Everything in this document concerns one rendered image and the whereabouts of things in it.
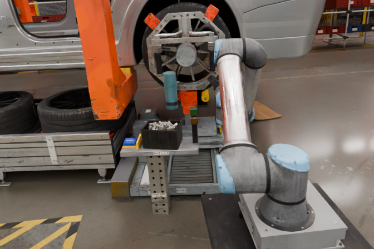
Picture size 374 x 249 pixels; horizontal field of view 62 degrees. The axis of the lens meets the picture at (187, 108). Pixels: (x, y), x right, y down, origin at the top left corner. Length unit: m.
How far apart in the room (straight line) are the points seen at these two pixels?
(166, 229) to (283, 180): 0.90
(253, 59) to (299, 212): 0.70
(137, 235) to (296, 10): 1.81
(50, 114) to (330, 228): 1.86
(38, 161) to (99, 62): 0.90
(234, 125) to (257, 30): 1.23
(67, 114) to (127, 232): 0.93
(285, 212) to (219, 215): 0.34
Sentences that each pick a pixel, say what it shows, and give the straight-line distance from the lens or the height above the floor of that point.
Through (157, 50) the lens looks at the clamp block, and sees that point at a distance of 1.97.
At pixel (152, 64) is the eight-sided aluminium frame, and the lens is 2.22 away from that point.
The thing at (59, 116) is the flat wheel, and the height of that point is 0.48.
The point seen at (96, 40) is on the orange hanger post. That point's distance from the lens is 1.89.
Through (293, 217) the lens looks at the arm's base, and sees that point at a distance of 1.27.
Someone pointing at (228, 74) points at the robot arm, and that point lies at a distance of 1.38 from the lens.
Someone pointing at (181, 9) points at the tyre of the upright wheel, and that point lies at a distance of 2.23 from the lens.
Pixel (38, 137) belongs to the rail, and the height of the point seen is 0.38.
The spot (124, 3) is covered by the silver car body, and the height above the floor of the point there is 1.20.
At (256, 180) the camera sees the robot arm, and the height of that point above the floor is 0.60.
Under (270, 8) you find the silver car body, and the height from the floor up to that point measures 1.11.
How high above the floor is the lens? 1.24
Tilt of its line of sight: 21 degrees down
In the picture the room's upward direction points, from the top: 3 degrees counter-clockwise
